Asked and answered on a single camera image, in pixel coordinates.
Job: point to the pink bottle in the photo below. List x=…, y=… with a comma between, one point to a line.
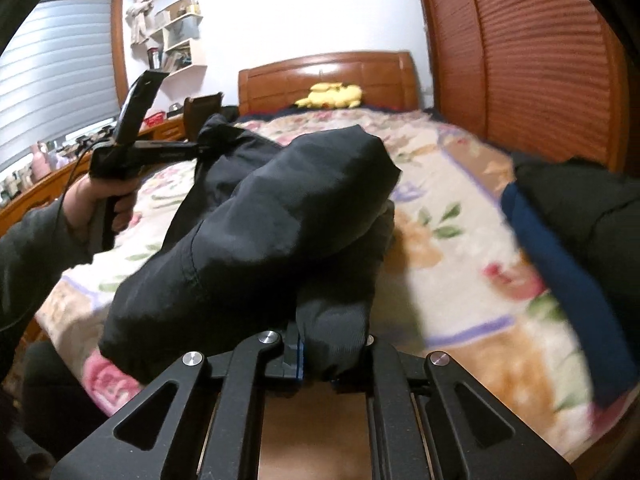
x=40, y=163

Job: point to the wooden headboard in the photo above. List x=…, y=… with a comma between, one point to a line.
x=387, y=79

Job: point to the floral blanket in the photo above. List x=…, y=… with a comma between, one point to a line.
x=455, y=278

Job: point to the wooden desk cabinet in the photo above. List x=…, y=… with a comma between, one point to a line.
x=52, y=186

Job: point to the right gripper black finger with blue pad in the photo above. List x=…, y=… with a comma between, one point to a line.
x=293, y=353

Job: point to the person left hand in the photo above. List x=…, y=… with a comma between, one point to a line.
x=84, y=197

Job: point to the red basket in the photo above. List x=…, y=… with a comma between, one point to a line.
x=154, y=120

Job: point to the folded black garment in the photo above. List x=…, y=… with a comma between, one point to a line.
x=595, y=214

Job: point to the black jacket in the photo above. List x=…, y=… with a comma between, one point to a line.
x=269, y=235

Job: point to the white wall shelf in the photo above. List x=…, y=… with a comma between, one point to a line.
x=170, y=37

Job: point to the grey window blind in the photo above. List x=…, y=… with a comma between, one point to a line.
x=57, y=74

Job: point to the folded navy garment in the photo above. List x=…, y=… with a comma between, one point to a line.
x=612, y=369

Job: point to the dark wooden chair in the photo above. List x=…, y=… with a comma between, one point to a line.
x=197, y=110

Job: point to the yellow plush toy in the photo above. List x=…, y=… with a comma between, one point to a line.
x=331, y=95

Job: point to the dark sleeve forearm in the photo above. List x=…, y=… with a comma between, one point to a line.
x=34, y=254

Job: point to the wooden louvered wardrobe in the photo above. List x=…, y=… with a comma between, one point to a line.
x=545, y=77

